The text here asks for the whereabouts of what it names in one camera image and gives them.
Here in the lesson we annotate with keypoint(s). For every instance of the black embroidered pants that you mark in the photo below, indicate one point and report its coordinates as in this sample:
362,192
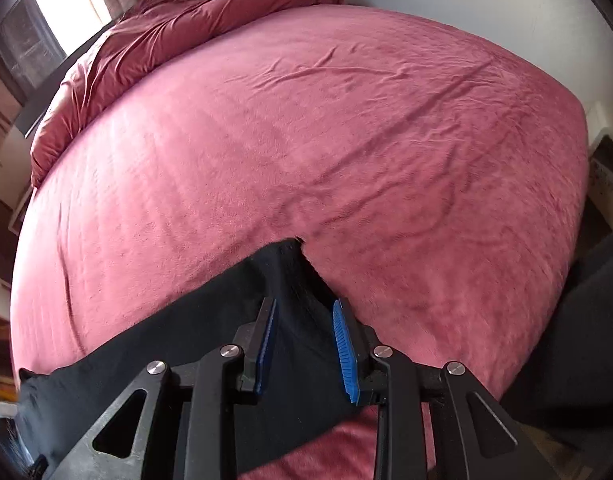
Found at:
303,427

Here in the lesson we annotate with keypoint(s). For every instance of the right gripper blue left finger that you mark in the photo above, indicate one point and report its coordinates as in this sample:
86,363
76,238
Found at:
209,391

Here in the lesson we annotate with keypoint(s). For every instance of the dark red duvet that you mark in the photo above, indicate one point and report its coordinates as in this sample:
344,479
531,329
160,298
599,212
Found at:
148,35

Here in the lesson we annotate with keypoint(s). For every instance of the pink bed sheet mattress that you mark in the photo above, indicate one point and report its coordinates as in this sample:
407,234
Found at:
436,180

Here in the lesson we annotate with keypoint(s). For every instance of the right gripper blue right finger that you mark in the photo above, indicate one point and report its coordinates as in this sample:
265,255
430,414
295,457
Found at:
375,374

